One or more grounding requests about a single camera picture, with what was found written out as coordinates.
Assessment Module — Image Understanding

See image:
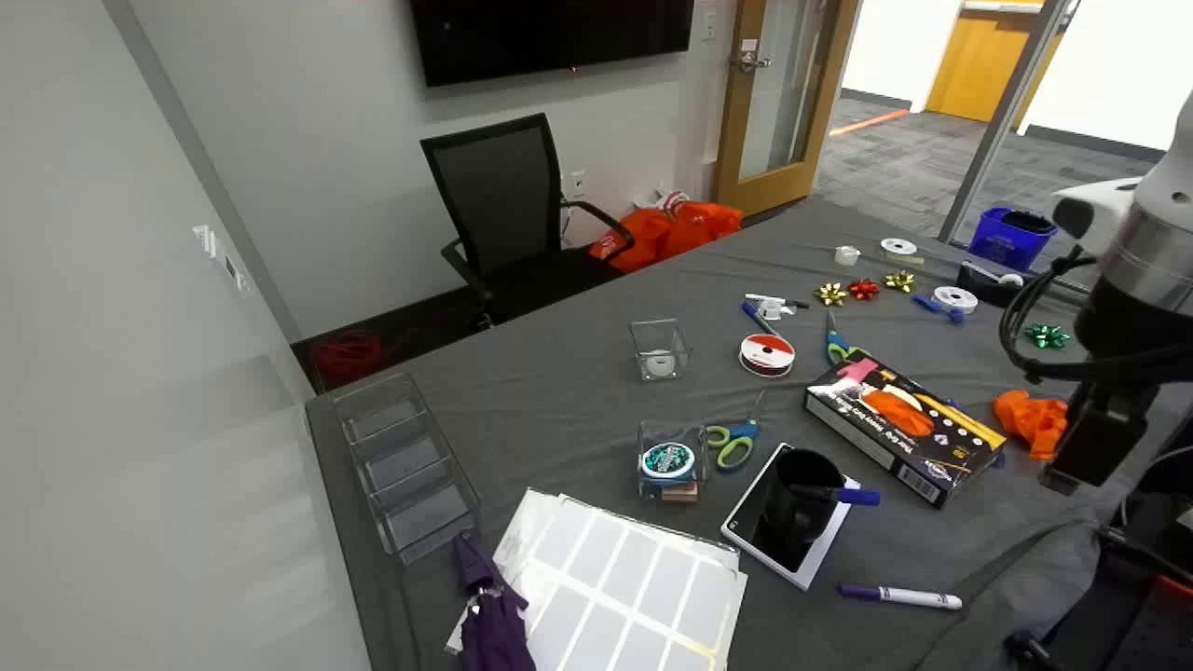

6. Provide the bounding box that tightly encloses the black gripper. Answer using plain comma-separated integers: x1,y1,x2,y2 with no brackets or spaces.
1043,372,1168,494

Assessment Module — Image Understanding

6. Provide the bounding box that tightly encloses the white marker purple cap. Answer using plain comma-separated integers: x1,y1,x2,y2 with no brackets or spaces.
836,581,970,616

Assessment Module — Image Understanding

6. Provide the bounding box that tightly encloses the black cup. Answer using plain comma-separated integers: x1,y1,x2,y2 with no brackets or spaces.
758,447,852,550

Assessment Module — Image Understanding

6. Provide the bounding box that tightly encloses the orange glove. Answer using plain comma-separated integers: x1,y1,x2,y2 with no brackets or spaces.
986,389,1073,466

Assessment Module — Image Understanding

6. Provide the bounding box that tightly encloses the black glove box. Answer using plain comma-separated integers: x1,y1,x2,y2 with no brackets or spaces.
801,349,1010,512

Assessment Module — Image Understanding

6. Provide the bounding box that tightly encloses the blue bin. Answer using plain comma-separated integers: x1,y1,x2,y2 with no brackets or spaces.
966,203,1057,272

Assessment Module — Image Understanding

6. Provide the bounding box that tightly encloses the white device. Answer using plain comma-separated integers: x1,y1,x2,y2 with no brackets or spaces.
1050,175,1145,243

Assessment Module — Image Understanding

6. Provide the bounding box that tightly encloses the red white tape roll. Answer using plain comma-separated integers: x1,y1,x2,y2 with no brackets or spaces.
734,328,796,380

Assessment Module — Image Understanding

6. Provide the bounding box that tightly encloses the blue white clip tool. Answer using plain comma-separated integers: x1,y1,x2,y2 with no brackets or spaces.
741,289,812,335

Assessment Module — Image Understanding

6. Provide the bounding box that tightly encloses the teal tape in clear box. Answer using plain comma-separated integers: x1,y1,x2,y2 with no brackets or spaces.
635,420,712,505

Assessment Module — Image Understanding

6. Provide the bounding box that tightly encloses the clear plastic box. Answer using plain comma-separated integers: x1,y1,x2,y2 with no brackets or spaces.
627,312,689,389

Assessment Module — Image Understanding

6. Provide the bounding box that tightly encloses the orange bag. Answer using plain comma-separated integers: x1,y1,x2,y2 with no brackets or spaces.
587,198,748,278

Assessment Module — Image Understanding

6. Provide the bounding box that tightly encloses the wooden door with glass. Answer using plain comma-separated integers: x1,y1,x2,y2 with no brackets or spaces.
712,0,863,220

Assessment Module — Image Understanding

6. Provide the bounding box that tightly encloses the white label sheets stack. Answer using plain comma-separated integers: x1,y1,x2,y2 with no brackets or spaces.
489,483,753,671

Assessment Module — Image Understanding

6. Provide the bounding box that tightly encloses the grey tablecloth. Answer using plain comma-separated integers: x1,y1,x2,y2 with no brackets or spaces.
303,192,1193,671

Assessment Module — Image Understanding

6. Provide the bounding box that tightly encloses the purple cloth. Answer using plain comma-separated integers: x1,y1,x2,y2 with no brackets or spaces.
444,533,539,671

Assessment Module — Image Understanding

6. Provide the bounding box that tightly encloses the black mesh office chair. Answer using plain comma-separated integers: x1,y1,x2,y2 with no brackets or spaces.
417,112,638,328

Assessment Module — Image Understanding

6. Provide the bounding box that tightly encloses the red object on floor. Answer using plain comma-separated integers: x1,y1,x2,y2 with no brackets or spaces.
305,328,387,391

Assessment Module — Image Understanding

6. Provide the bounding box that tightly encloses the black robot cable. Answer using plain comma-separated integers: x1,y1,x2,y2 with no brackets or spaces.
995,243,1103,389

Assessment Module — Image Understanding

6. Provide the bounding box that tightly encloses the metal door frame post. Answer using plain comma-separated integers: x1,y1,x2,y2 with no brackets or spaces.
934,0,1083,244

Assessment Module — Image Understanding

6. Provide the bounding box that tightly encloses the black wall television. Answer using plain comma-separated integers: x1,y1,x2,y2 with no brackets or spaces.
406,0,695,90

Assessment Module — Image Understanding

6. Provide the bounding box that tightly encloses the white wall outlet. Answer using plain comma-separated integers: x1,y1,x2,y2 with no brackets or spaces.
190,220,246,289

